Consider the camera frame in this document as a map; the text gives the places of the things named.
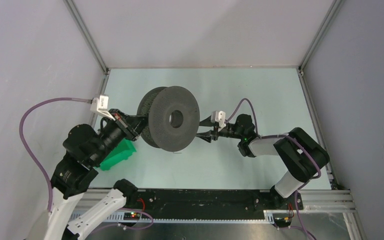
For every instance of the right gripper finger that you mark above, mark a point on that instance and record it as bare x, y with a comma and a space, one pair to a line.
207, 122
207, 136

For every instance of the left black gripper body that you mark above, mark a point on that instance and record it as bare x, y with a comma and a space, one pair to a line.
120, 120

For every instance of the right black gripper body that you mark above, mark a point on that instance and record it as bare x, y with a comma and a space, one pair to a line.
226, 132

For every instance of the black perforated spool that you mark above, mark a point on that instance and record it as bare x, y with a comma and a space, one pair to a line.
173, 118

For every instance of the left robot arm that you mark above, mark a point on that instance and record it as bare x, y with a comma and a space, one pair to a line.
86, 149

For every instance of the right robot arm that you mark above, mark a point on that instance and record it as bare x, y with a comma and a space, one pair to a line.
302, 156

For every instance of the green plastic bin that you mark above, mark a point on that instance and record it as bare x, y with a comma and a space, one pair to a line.
124, 150

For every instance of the left small circuit board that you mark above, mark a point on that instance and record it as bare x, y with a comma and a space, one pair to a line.
131, 215

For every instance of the small circuit board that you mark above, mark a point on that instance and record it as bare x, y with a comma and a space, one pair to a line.
131, 215
282, 220

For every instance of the right small circuit board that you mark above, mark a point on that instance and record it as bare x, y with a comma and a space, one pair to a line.
282, 220

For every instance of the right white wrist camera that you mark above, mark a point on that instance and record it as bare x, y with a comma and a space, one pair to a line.
218, 118

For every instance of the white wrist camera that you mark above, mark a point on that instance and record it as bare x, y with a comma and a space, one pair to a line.
99, 106
218, 118

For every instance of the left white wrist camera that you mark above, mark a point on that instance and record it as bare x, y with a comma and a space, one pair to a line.
99, 106

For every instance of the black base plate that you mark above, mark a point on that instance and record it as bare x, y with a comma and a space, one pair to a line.
209, 205

